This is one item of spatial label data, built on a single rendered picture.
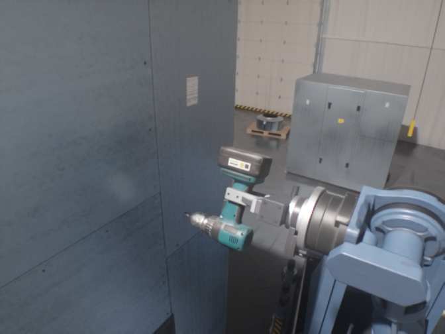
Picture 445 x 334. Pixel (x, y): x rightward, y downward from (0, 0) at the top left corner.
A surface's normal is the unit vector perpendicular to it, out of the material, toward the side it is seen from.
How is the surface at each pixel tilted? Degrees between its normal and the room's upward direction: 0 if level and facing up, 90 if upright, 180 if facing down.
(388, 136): 90
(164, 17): 90
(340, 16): 90
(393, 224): 107
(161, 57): 90
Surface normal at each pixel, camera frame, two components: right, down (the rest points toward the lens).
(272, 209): -0.50, 0.00
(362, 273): -0.53, 0.60
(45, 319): 0.84, 0.26
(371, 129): -0.55, 0.36
